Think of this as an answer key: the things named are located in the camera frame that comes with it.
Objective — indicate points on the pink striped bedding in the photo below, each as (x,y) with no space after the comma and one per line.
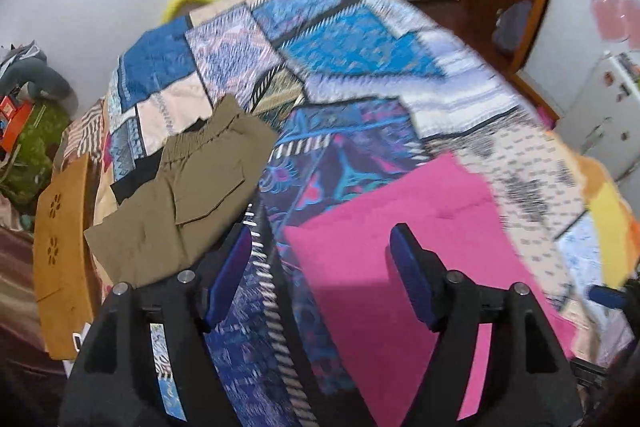
(82,132)

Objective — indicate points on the pile of grey clothes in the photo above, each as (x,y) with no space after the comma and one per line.
(20,54)

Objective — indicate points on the blue patchwork blanket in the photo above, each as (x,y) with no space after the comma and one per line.
(350,57)

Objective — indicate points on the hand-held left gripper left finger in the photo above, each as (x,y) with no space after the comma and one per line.
(230,272)

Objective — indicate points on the olive green pants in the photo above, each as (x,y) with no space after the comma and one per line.
(200,187)

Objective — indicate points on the grey curved pillow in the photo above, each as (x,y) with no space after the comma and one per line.
(42,79)

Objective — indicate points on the yellow orange cloth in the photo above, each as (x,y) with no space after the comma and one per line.
(612,222)

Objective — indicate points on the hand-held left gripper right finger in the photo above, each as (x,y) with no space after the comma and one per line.
(412,272)

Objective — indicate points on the orange box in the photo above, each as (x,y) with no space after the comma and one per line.
(12,119)

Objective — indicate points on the green patterned bag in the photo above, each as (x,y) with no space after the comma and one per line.
(42,132)

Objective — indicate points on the grey hanging bag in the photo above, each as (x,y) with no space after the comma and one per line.
(512,27)

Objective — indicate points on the pink pants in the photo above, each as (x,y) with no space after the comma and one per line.
(380,232)

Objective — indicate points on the wooden lap desk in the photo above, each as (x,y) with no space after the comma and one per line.
(62,257)

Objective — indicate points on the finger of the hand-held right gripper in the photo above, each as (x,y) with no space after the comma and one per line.
(605,296)

